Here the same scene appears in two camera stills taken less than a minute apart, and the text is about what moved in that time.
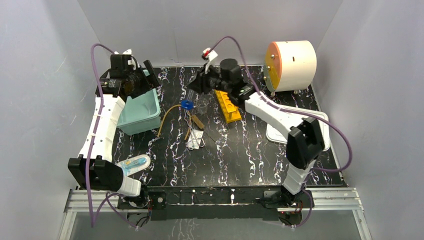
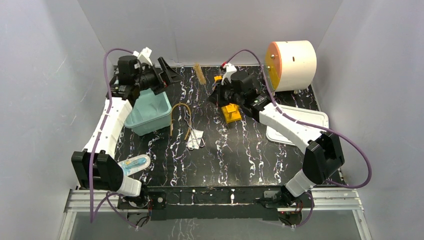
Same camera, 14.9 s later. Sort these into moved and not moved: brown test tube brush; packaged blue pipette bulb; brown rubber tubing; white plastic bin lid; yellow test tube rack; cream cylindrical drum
Moved: brown rubber tubing; brown test tube brush
Not moved: packaged blue pipette bulb; yellow test tube rack; white plastic bin lid; cream cylindrical drum
